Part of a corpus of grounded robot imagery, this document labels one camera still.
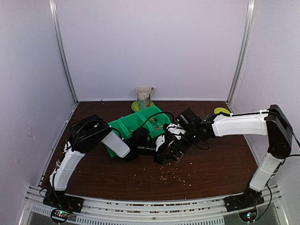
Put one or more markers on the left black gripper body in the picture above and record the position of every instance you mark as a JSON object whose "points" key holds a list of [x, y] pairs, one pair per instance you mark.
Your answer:
{"points": [[157, 158]]}

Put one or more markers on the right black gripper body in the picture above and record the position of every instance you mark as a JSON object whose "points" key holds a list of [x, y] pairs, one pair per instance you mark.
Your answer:
{"points": [[191, 139]]}

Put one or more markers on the green candy bin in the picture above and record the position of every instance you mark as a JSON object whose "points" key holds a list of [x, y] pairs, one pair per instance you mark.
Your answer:
{"points": [[153, 119], [127, 125], [111, 153]]}

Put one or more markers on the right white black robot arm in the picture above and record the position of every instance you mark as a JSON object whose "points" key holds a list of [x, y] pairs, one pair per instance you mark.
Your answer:
{"points": [[271, 122]]}

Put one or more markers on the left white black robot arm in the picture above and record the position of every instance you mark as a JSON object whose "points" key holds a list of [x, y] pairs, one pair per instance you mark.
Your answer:
{"points": [[85, 136]]}

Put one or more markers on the lime green bowl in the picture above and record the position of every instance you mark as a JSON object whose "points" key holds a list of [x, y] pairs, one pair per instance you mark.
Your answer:
{"points": [[221, 110]]}

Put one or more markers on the green saucer plate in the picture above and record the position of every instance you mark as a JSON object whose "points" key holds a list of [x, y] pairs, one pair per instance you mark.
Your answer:
{"points": [[135, 106]]}

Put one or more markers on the patterned ceramic mug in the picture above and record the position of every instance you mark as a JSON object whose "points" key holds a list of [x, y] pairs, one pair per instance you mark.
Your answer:
{"points": [[144, 94]]}

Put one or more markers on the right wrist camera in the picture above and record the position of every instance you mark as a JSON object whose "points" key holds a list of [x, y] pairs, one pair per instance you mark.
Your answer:
{"points": [[173, 132]]}

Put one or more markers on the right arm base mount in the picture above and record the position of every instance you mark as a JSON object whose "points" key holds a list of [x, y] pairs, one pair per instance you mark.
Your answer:
{"points": [[242, 201]]}

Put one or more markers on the front aluminium rail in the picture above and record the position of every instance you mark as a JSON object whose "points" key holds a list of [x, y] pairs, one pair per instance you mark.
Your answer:
{"points": [[203, 211]]}

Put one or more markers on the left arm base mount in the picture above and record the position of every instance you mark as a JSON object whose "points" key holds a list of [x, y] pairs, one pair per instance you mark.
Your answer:
{"points": [[64, 202]]}

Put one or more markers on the right aluminium frame post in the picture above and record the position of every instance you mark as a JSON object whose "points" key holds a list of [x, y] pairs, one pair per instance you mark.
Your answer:
{"points": [[243, 51]]}

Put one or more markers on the aluminium frame post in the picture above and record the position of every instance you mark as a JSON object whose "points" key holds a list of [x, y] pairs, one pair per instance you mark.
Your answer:
{"points": [[243, 51], [63, 59]]}

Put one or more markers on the left aluminium frame post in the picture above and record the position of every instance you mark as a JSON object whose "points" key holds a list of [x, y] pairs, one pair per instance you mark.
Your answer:
{"points": [[63, 59]]}

